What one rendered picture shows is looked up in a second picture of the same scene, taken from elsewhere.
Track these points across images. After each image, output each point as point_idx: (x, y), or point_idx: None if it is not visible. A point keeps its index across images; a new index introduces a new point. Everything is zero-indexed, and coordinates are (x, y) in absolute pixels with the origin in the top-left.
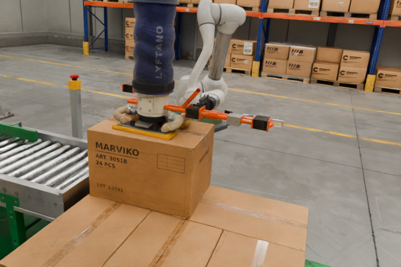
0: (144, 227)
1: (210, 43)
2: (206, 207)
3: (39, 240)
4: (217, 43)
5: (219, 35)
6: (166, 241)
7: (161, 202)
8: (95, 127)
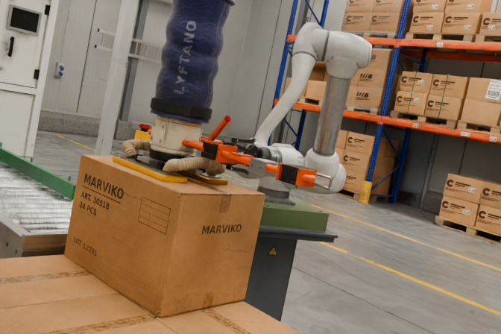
0: (84, 303)
1: (298, 80)
2: (201, 317)
3: None
4: (325, 92)
5: (328, 80)
6: (94, 324)
7: (132, 280)
8: (93, 156)
